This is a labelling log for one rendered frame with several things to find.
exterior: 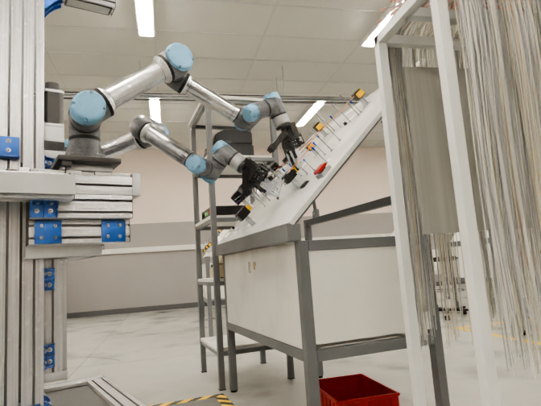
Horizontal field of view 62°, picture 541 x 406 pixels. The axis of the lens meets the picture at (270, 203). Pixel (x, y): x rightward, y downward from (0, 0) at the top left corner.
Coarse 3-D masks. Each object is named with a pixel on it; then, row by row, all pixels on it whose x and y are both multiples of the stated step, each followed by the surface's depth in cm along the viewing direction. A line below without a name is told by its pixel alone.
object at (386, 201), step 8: (376, 200) 217; (384, 200) 211; (408, 200) 197; (352, 208) 239; (360, 208) 231; (368, 208) 224; (376, 208) 220; (312, 216) 285; (320, 216) 274; (328, 216) 264; (336, 216) 255; (344, 216) 248; (304, 224) 296; (312, 224) 285; (304, 232) 296
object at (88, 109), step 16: (176, 48) 178; (160, 64) 177; (176, 64) 177; (128, 80) 170; (144, 80) 173; (160, 80) 178; (176, 80) 189; (80, 96) 159; (96, 96) 161; (112, 96) 166; (128, 96) 170; (80, 112) 159; (96, 112) 161; (112, 112) 167; (80, 128) 168; (96, 128) 171
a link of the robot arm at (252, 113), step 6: (258, 102) 197; (264, 102) 197; (246, 108) 194; (252, 108) 194; (258, 108) 195; (264, 108) 196; (270, 108) 198; (246, 114) 195; (252, 114) 193; (258, 114) 195; (264, 114) 197; (246, 120) 197; (252, 120) 195
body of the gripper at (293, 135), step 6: (282, 126) 200; (288, 126) 203; (294, 126) 203; (288, 132) 202; (294, 132) 202; (288, 138) 200; (294, 138) 200; (282, 144) 204; (288, 144) 199; (294, 144) 201; (300, 144) 201; (288, 150) 201
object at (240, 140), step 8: (216, 136) 301; (224, 136) 302; (232, 136) 304; (240, 136) 306; (248, 136) 308; (232, 144) 304; (240, 144) 306; (248, 144) 308; (240, 152) 304; (248, 152) 306
